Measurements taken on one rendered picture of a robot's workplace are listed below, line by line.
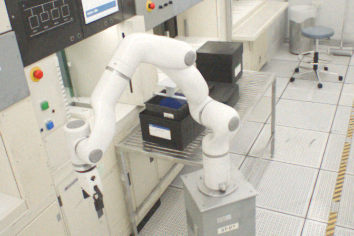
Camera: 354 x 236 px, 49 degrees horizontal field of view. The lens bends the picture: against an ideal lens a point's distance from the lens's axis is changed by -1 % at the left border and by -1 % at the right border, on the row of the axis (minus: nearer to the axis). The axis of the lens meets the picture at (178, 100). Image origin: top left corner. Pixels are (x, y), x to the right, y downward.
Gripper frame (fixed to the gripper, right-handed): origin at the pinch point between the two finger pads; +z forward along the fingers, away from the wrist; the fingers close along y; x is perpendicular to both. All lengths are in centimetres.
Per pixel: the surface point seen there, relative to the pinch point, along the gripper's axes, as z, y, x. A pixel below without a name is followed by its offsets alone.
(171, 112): 5, 42, -68
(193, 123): 15, 38, -79
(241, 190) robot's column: 25, -11, -64
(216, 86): 15, 66, -123
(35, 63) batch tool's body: -38, 52, -7
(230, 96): 15, 49, -119
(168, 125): 11, 41, -64
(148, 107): 5, 56, -63
